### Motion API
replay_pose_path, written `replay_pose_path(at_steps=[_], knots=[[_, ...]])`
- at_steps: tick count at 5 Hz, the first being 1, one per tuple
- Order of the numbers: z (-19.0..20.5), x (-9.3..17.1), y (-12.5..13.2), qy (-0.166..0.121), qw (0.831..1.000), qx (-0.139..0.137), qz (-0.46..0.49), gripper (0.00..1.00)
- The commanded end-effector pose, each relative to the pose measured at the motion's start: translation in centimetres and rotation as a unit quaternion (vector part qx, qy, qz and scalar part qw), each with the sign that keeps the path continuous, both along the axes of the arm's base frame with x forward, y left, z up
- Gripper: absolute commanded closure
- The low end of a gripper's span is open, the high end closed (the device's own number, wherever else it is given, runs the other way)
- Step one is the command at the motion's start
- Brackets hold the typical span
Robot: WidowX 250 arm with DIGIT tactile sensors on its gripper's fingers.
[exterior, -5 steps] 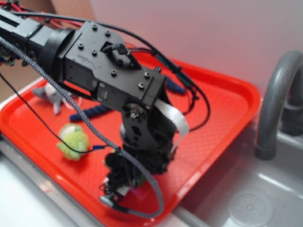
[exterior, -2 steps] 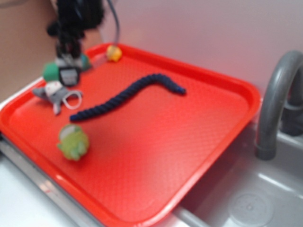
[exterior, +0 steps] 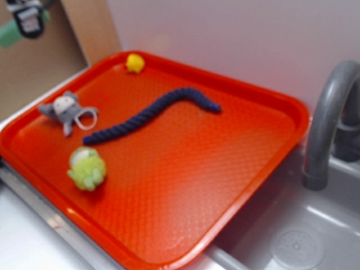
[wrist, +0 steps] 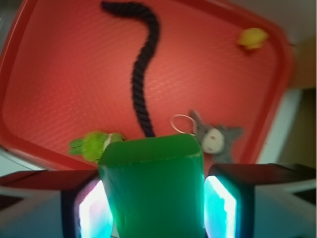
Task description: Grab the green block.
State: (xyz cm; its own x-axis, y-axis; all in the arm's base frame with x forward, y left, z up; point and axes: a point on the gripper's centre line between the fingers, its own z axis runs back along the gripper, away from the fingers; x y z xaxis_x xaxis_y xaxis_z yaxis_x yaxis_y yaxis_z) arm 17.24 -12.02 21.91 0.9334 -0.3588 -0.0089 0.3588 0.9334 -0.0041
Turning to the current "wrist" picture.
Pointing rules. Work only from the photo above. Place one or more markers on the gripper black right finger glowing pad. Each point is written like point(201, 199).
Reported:
point(260, 201)

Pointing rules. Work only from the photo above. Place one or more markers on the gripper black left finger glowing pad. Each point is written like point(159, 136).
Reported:
point(54, 204)

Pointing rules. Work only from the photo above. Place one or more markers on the green rectangular block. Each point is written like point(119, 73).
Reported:
point(155, 187)

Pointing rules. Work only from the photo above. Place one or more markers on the green plush frog toy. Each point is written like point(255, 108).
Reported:
point(92, 146)

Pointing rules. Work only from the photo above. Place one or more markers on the grey plush mouse toy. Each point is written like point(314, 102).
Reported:
point(215, 140)

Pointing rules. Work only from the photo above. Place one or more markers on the red plastic tray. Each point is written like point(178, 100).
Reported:
point(66, 66)

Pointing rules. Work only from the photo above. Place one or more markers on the yellow rubber duck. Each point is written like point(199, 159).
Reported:
point(252, 38)

